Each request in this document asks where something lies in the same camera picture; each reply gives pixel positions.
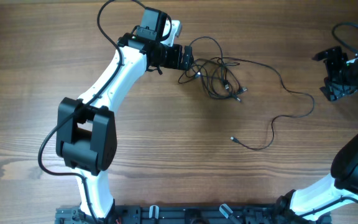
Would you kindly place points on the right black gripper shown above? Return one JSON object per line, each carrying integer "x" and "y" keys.
{"x": 333, "y": 90}

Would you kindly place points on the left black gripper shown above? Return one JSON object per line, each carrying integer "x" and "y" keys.
{"x": 174, "y": 62}

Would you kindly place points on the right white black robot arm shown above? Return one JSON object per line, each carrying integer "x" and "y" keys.
{"x": 340, "y": 186}

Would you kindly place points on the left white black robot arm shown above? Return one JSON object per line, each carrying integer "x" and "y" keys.
{"x": 86, "y": 135}

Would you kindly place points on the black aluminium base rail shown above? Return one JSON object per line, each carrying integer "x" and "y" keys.
{"x": 261, "y": 213}

